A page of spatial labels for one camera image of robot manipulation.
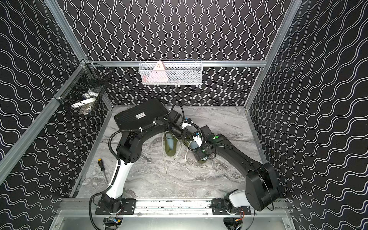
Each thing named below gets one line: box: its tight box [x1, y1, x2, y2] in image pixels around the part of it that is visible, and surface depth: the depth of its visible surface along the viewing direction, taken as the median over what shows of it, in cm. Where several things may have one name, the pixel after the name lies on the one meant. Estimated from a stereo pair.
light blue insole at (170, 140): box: [166, 131, 174, 151], surface depth 97 cm
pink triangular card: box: [147, 60, 169, 83], surface depth 91 cm
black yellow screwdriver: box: [97, 158, 109, 185], surface depth 90 cm
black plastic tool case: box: [114, 98, 170, 134], surface depth 108 cm
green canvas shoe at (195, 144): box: [183, 134, 209, 164], surface depth 78 cm
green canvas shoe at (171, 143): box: [164, 131, 178, 157], surface depth 96 cm
